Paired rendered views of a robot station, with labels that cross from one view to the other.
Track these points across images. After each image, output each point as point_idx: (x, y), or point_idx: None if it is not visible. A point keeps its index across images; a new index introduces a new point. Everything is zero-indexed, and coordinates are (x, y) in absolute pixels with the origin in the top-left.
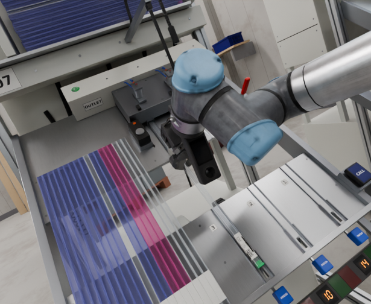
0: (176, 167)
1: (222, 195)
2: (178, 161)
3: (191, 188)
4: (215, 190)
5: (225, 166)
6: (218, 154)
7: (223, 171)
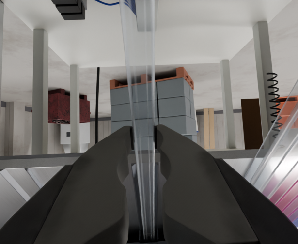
0: (220, 167)
1: (61, 30)
2: (244, 241)
3: (100, 65)
4: (70, 44)
5: (36, 68)
6: (40, 91)
7: (43, 64)
